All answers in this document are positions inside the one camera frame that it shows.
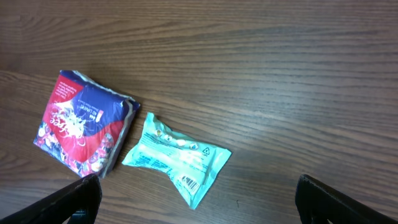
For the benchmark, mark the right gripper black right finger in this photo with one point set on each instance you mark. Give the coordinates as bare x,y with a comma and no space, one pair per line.
317,202

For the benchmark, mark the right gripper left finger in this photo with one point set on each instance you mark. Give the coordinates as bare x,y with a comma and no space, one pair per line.
76,203

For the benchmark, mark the red purple pad package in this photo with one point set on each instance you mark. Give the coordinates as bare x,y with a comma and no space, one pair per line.
85,124

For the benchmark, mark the teal wipes packet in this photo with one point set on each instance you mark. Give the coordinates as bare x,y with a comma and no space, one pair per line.
191,165

